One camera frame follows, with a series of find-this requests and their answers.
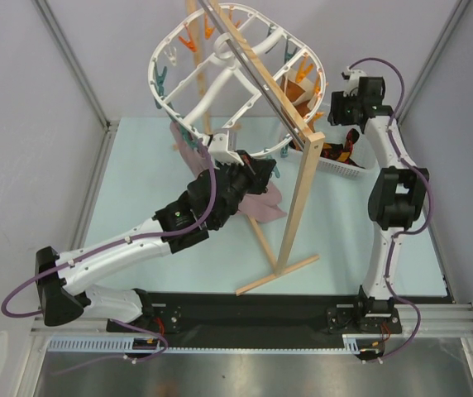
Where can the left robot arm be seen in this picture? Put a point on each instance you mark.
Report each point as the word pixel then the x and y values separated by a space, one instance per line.
pixel 69 289

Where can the white round clip hanger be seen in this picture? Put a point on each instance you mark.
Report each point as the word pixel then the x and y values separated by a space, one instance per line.
pixel 223 60

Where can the orange brown garment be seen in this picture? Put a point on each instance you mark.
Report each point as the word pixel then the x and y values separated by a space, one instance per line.
pixel 303 97

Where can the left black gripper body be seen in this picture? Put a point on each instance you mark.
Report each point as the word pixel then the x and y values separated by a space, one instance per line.
pixel 246 177

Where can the argyle sock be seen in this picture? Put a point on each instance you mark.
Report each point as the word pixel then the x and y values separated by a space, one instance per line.
pixel 341 152

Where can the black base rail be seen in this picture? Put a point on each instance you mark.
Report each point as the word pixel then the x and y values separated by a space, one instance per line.
pixel 261 321

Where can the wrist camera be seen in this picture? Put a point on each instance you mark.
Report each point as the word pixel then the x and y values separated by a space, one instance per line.
pixel 352 78
pixel 222 148

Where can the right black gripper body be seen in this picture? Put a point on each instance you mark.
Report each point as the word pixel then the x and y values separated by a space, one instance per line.
pixel 340 109

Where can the mauve cloth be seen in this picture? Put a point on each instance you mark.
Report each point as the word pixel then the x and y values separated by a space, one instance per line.
pixel 262 207

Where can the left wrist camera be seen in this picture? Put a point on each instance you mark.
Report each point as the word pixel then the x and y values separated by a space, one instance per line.
pixel 222 148

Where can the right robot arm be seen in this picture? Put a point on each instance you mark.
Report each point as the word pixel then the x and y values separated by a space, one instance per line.
pixel 395 202

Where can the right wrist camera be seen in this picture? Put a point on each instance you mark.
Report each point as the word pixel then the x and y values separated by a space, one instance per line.
pixel 352 78

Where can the white plastic basket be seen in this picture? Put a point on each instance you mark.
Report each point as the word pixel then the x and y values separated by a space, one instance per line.
pixel 362 154

